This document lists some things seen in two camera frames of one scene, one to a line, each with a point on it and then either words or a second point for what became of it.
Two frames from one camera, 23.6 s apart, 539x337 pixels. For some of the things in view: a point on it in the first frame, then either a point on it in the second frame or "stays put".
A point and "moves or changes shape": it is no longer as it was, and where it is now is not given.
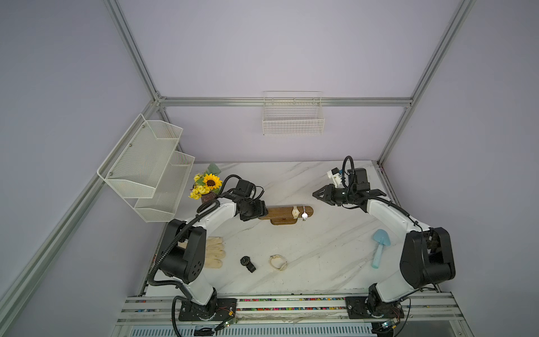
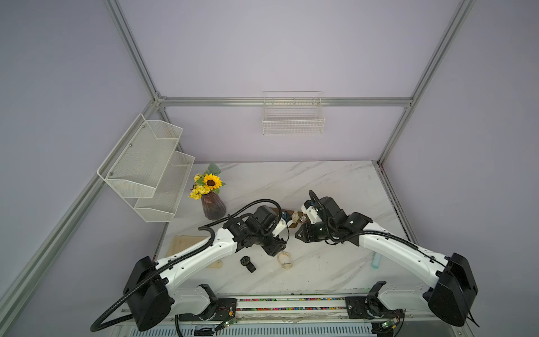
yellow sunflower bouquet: x=206 y=182 stays put
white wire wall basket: x=293 y=113 stays put
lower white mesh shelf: x=168 y=191 stays put
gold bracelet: x=283 y=266 moves or changes shape
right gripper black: x=328 y=194 to x=307 y=233
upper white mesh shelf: x=135 y=166 stays put
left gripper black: x=260 y=210 to x=276 y=246
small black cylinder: x=245 y=261 stays put
